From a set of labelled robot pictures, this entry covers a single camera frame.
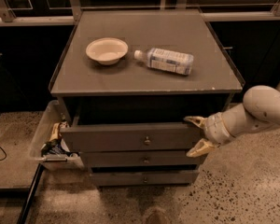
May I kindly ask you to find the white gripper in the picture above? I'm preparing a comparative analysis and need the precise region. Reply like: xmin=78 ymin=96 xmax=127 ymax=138
xmin=184 ymin=112 xmax=234 ymax=158

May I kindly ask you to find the grey top drawer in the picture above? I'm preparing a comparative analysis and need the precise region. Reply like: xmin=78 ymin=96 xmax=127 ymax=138
xmin=61 ymin=122 xmax=201 ymax=152

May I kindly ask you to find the grey drawer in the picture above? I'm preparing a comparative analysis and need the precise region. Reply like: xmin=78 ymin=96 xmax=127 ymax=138
xmin=80 ymin=150 xmax=205 ymax=167
xmin=90 ymin=170 xmax=199 ymax=186
xmin=61 ymin=122 xmax=201 ymax=152

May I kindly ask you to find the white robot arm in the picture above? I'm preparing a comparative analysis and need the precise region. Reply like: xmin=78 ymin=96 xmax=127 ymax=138
xmin=184 ymin=81 xmax=280 ymax=158

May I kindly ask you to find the grey bottom drawer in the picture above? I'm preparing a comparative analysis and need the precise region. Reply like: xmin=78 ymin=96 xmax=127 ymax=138
xmin=90 ymin=170 xmax=199 ymax=186

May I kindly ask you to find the grey drawer cabinet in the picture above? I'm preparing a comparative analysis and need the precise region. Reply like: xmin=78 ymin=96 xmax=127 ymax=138
xmin=50 ymin=10 xmax=245 ymax=175

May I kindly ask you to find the grey middle drawer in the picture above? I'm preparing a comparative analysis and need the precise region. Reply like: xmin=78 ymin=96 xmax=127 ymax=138
xmin=80 ymin=150 xmax=205 ymax=167

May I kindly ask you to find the clear plastic water bottle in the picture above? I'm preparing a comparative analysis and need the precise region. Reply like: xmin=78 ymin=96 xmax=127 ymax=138
xmin=133 ymin=48 xmax=194 ymax=76

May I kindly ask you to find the white bowl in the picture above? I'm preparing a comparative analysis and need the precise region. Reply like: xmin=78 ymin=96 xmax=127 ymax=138
xmin=85 ymin=37 xmax=128 ymax=65

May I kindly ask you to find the white cup in bin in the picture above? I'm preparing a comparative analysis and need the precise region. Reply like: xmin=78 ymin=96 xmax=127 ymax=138
xmin=61 ymin=139 xmax=79 ymax=157

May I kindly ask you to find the snack bag in bin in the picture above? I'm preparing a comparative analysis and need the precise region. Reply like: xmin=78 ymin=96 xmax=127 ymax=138
xmin=49 ymin=122 xmax=66 ymax=141

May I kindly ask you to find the dark chip bag in bin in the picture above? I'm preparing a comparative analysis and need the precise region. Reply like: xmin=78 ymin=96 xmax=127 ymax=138
xmin=41 ymin=139 xmax=64 ymax=156

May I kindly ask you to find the clear plastic storage bin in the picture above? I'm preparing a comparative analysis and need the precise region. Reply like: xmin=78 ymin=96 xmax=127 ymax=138
xmin=30 ymin=100 xmax=84 ymax=171

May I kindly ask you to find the metal railing frame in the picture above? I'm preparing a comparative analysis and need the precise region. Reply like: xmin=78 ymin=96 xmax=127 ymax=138
xmin=0 ymin=0 xmax=280 ymax=26

